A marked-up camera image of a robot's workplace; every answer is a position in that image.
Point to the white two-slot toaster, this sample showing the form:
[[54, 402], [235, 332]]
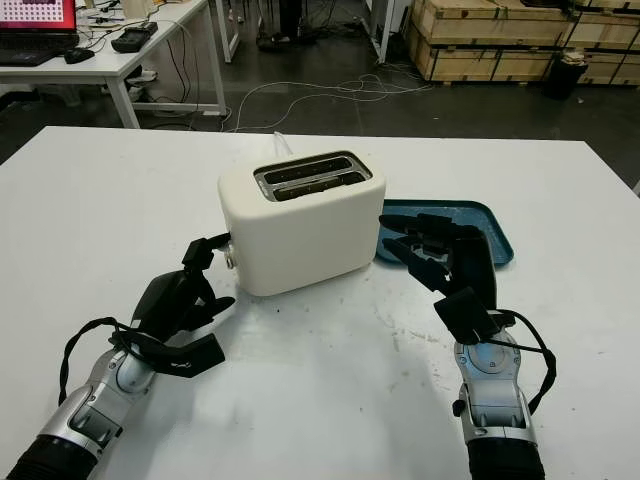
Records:
[[300, 240]]

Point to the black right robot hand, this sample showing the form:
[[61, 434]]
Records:
[[472, 260]]

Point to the black trash bin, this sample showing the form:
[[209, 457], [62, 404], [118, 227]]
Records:
[[565, 75]]

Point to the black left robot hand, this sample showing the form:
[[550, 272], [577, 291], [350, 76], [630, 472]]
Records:
[[165, 305]]

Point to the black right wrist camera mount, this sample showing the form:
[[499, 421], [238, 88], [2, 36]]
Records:
[[465, 315]]

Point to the blue speckled tray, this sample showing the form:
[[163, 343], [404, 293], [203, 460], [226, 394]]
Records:
[[480, 220]]

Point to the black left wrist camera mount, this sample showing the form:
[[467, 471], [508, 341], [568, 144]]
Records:
[[185, 357]]

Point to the black computer mouse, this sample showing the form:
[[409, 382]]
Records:
[[78, 56]]

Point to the black handheld controller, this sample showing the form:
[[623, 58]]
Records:
[[134, 37]]

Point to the white table frame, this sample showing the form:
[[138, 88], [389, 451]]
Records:
[[382, 40], [227, 35]]

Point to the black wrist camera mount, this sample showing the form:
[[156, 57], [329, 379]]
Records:
[[185, 357], [465, 315]]

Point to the white sneaker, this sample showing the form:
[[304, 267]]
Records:
[[141, 76]]

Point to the person in dark trousers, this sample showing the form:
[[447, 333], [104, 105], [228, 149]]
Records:
[[280, 35]]

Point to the plywood shipping crate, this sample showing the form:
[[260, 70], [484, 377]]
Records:
[[475, 65], [490, 22], [615, 45]]

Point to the white office desk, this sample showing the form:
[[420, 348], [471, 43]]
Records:
[[75, 75]]

